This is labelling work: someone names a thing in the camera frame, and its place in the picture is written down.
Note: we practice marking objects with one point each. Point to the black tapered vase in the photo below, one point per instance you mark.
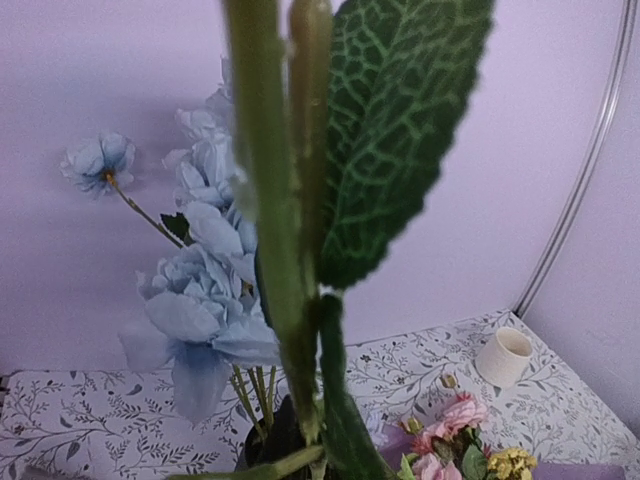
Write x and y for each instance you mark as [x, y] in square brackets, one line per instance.
[284, 438]

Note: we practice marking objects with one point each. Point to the cream ceramic mug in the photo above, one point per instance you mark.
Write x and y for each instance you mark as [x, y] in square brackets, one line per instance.
[503, 359]

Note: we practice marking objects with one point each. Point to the right aluminium frame post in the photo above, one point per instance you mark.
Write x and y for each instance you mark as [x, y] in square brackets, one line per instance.
[586, 62]

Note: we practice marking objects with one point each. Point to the yellow small flower sprig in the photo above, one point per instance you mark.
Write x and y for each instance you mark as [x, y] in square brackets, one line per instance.
[511, 464]

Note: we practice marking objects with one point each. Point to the white rose flower stem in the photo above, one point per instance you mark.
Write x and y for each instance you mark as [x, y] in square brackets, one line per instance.
[342, 121]

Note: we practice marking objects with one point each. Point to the light blue flower stem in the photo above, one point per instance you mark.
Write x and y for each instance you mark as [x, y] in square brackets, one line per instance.
[204, 314]

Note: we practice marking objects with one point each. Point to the purple pink wrapping paper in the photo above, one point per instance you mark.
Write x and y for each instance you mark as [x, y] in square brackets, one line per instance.
[391, 441]

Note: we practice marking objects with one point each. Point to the floral patterned tablecloth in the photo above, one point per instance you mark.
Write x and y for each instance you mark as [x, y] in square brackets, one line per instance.
[123, 425]

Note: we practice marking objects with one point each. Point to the pink rose flower stem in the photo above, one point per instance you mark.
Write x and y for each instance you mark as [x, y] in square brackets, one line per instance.
[450, 448]

